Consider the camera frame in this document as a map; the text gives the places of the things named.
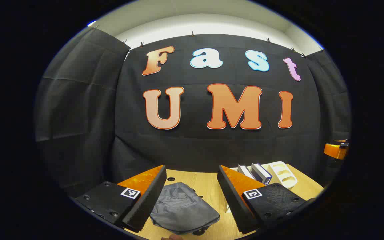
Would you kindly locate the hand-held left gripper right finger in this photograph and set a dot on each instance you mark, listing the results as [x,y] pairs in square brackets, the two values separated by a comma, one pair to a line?
[235,203]

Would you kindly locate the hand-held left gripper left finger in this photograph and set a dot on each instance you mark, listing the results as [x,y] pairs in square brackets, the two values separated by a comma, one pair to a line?
[148,200]

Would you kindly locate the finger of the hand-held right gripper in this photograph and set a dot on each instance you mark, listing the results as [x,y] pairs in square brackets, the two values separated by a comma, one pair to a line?
[333,150]

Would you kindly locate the grey schoolbag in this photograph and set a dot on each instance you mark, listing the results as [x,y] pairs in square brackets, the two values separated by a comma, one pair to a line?
[182,210]

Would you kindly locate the dark blue book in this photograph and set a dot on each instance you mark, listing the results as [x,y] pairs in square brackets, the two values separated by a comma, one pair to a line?
[260,173]

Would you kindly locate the white plastic bookshelf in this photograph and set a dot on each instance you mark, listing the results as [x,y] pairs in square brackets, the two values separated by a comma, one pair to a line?
[285,175]

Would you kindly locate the row of small backdrop clips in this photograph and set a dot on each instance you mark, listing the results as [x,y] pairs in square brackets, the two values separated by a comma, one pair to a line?
[192,33]

